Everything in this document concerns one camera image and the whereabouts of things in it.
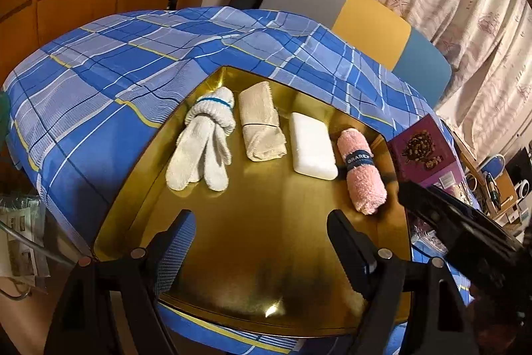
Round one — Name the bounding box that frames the purple cardboard box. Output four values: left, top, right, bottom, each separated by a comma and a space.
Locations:
386, 114, 462, 189

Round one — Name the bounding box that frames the grey yellow blue chair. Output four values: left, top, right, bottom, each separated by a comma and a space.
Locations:
264, 0, 453, 108

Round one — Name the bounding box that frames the blue folding chair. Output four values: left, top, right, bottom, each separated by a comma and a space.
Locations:
478, 155, 508, 181

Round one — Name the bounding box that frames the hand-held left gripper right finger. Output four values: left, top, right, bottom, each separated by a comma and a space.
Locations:
326, 209, 470, 355

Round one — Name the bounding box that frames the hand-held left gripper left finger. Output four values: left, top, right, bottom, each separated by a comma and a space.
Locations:
44, 209, 197, 355

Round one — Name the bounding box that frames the white round fan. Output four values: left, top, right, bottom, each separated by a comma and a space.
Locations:
513, 179, 532, 200

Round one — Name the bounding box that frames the gold metal tray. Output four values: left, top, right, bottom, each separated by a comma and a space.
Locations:
93, 66, 413, 339

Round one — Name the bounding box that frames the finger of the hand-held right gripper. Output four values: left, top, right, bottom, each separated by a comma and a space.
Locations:
398, 180, 524, 268

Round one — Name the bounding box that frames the beige towel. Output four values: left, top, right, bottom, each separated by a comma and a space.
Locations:
239, 81, 288, 162

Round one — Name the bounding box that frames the white sock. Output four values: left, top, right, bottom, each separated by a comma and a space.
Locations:
165, 86, 237, 191

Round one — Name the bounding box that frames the ship print curtain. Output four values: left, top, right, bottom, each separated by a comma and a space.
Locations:
370, 0, 532, 156

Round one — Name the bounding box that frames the wooden desk board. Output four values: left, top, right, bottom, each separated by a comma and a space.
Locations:
494, 172, 518, 210

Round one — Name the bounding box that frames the pink towel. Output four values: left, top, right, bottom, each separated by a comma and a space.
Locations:
336, 127, 388, 215

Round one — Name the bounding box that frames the blue plaid tablecloth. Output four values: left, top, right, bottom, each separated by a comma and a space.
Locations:
2, 6, 474, 355

